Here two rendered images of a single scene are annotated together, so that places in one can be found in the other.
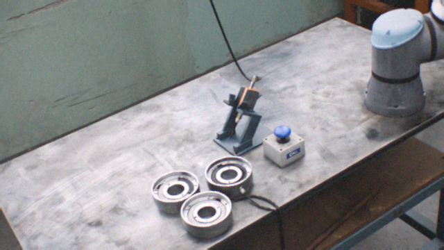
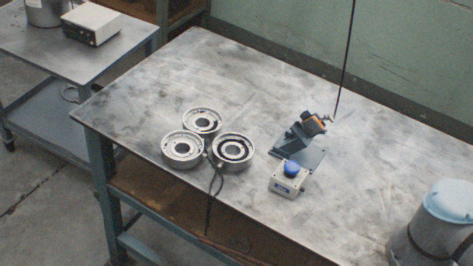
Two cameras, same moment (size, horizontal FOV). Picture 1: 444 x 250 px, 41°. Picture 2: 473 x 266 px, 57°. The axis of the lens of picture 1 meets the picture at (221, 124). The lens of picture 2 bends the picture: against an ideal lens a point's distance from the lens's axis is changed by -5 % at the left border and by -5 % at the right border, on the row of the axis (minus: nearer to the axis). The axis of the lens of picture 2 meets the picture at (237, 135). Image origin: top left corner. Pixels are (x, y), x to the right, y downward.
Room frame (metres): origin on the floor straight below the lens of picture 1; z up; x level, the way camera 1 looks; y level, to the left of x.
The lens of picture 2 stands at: (0.55, -0.65, 1.64)
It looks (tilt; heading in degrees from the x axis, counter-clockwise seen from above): 44 degrees down; 54
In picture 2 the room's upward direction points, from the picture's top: 8 degrees clockwise
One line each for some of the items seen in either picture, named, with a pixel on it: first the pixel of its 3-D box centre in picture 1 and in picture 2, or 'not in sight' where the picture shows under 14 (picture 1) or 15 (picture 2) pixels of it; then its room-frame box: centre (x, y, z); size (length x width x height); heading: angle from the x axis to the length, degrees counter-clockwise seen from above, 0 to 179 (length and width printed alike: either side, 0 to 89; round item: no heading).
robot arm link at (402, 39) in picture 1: (399, 42); (451, 217); (1.25, -0.46, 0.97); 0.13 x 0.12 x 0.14; 94
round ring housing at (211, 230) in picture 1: (207, 215); (182, 150); (0.91, 0.06, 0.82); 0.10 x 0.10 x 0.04
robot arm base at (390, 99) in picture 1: (395, 84); (426, 246); (1.25, -0.45, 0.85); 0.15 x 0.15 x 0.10
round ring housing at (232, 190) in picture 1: (229, 177); (232, 152); (1.02, 0.00, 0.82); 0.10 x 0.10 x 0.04
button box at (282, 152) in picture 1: (285, 145); (290, 180); (1.10, -0.14, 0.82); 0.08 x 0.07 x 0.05; 119
